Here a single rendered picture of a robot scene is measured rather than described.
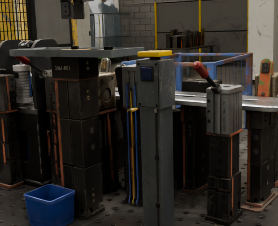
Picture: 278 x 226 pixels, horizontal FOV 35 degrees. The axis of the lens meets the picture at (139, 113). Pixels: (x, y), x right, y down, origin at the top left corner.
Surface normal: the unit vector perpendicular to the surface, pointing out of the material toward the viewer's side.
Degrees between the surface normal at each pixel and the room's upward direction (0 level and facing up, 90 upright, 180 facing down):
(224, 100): 90
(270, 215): 0
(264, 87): 78
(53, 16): 91
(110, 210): 0
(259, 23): 90
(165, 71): 90
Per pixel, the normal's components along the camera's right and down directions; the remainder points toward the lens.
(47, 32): 0.90, 0.09
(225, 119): -0.58, 0.17
